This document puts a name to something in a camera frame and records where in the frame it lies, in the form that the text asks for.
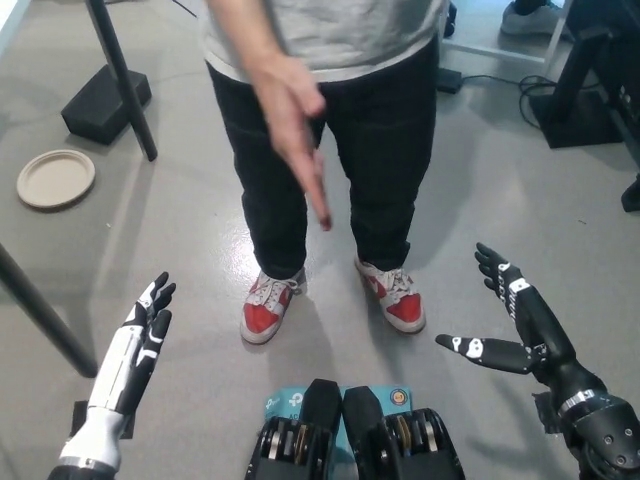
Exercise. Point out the person's right hand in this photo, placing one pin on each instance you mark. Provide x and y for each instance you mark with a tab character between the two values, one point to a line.
290	110

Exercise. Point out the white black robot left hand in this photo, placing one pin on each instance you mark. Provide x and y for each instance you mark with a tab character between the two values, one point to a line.
117	380

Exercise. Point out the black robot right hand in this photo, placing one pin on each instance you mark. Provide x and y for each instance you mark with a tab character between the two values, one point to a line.
545	340

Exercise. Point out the person grey shirt black trousers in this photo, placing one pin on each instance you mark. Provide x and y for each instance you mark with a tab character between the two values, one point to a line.
380	125

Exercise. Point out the robot left torso block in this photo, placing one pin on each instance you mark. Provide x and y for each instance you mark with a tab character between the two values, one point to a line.
300	465

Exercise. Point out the thick black metal pole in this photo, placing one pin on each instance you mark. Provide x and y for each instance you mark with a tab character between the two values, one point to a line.
45	315

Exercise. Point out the red white left sneaker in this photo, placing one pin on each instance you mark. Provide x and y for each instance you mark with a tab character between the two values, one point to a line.
400	305

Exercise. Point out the red white sneaker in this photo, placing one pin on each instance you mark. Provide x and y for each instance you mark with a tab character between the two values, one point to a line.
262	315
400	305

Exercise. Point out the red white right sneaker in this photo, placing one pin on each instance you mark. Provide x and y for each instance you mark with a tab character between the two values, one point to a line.
262	315

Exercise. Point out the black power adapter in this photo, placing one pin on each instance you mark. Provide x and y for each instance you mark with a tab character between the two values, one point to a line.
450	81

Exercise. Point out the teal cardboard box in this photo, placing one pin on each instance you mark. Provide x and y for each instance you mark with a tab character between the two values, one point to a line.
285	400

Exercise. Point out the black shoe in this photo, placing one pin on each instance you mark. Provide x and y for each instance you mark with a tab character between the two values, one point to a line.
632	195

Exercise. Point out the thin black metal pole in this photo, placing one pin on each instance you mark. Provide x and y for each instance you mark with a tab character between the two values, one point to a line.
122	80

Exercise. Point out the black foam block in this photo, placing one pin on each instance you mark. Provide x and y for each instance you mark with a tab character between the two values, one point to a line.
97	107

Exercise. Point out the beige paper plate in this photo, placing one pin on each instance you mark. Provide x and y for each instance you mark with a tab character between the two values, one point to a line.
55	179

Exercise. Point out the black stand with base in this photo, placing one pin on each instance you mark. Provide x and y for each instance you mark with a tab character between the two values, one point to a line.
580	125

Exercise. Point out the grey sneaker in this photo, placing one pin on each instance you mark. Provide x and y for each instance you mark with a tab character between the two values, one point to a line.
530	20

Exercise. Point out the white table frame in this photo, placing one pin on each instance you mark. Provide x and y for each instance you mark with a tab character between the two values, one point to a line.
490	51

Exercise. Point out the black metal machine frame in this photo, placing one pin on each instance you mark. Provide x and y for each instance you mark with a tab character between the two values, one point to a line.
630	100

